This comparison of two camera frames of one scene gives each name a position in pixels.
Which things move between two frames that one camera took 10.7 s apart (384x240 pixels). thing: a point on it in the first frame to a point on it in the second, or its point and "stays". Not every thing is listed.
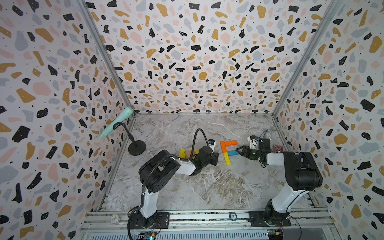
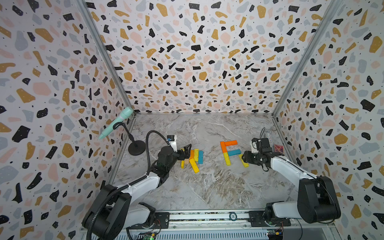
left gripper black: [216, 157] to [187, 152]
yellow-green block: [227, 159] stays
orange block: [231, 143] stays
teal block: [232, 152] stays
